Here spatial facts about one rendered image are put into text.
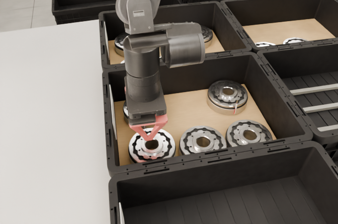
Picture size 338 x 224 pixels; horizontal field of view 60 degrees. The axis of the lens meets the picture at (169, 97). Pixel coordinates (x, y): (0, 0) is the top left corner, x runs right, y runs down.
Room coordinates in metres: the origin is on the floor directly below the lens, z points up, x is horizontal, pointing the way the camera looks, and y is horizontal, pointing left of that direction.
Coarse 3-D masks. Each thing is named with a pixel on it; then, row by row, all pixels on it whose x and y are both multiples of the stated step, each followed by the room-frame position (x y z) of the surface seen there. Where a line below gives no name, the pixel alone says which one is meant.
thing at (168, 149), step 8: (152, 128) 0.43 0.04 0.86; (136, 136) 0.41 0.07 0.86; (160, 136) 0.41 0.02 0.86; (168, 136) 0.41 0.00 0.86; (136, 144) 0.39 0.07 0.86; (168, 144) 0.39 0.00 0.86; (136, 152) 0.37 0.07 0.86; (160, 152) 0.37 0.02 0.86; (168, 152) 0.37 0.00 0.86; (136, 160) 0.35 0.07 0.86; (144, 160) 0.35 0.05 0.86; (152, 160) 0.35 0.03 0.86
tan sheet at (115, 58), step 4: (112, 40) 0.85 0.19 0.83; (212, 40) 0.85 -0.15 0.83; (216, 40) 0.85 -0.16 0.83; (112, 44) 0.82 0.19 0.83; (212, 44) 0.82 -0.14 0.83; (216, 44) 0.82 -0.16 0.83; (220, 44) 0.82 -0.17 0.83; (112, 48) 0.80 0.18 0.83; (208, 48) 0.80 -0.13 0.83; (212, 48) 0.80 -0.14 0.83; (216, 48) 0.80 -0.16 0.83; (220, 48) 0.80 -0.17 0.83; (112, 52) 0.78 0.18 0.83; (116, 52) 0.78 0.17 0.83; (208, 52) 0.78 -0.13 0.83; (112, 56) 0.76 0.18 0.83; (116, 56) 0.76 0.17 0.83; (120, 56) 0.76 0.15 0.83; (112, 60) 0.74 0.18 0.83; (116, 60) 0.74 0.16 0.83; (120, 60) 0.74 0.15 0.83
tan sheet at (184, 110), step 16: (176, 96) 0.57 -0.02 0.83; (192, 96) 0.57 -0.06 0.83; (176, 112) 0.51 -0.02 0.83; (192, 112) 0.51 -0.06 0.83; (208, 112) 0.51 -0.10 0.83; (256, 112) 0.51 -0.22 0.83; (128, 128) 0.46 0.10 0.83; (176, 128) 0.46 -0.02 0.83; (224, 128) 0.46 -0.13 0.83; (128, 144) 0.41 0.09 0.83; (176, 144) 0.41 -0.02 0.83; (128, 160) 0.37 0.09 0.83
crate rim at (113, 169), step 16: (160, 64) 0.58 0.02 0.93; (272, 80) 0.52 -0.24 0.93; (112, 128) 0.38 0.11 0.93; (304, 128) 0.38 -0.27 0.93; (112, 144) 0.34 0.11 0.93; (256, 144) 0.34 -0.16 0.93; (272, 144) 0.34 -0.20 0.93; (112, 160) 0.30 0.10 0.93; (160, 160) 0.30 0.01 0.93; (176, 160) 0.30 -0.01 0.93; (192, 160) 0.30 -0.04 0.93; (112, 176) 0.28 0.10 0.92
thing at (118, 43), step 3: (123, 33) 0.84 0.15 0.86; (126, 33) 0.85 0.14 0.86; (117, 36) 0.82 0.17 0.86; (120, 36) 0.83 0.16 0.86; (123, 36) 0.82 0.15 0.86; (117, 39) 0.80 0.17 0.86; (120, 39) 0.80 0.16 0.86; (117, 42) 0.79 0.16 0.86; (120, 42) 0.79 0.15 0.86; (117, 45) 0.77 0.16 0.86; (120, 45) 0.78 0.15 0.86; (120, 48) 0.76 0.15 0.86
